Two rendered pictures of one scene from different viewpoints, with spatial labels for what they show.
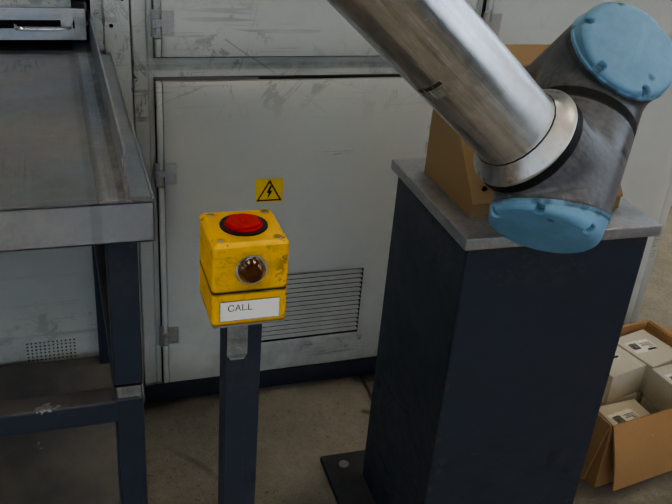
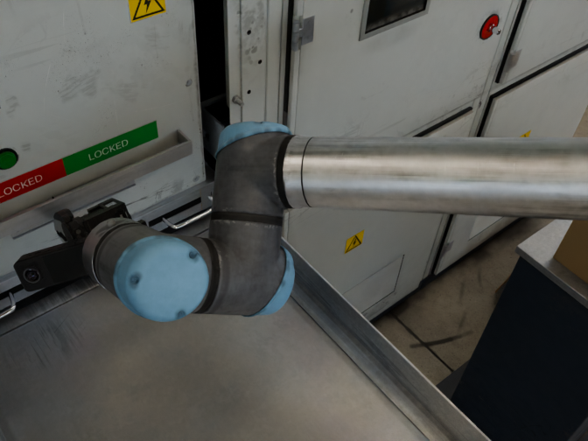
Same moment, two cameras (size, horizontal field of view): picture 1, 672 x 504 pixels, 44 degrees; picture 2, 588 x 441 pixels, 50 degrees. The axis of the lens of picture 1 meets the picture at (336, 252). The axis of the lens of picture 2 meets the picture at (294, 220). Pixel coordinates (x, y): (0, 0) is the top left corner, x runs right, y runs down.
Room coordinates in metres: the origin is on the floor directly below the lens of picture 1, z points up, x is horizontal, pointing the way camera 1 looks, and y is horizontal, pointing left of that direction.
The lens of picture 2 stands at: (0.72, 0.70, 1.74)
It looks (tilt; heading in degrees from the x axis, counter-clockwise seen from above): 46 degrees down; 338
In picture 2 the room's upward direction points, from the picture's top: 4 degrees clockwise
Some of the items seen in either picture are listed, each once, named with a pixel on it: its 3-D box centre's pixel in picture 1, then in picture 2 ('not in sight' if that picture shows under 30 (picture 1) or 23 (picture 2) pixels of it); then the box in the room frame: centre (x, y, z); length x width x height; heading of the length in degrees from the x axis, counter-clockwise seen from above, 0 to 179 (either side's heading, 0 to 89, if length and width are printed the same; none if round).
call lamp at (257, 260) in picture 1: (252, 272); not in sight; (0.73, 0.08, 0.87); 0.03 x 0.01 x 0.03; 110
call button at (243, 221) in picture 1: (243, 227); not in sight; (0.77, 0.10, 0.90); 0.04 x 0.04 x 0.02
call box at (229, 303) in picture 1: (242, 266); not in sight; (0.77, 0.10, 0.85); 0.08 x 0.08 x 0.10; 20
